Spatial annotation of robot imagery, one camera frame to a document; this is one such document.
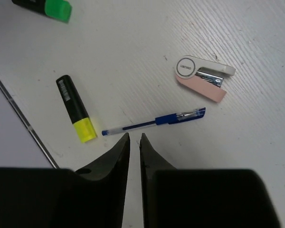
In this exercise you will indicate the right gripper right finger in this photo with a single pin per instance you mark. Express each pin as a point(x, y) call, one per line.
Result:
point(150, 163)

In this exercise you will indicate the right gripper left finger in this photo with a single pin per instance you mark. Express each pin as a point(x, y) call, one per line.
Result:
point(96, 196)

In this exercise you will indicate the blue gel pen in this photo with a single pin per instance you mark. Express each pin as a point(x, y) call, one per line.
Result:
point(169, 119)

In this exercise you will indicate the green black highlighter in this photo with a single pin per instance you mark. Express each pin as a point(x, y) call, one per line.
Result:
point(56, 9)

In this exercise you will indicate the yellow black highlighter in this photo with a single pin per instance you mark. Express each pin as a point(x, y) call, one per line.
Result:
point(76, 110)

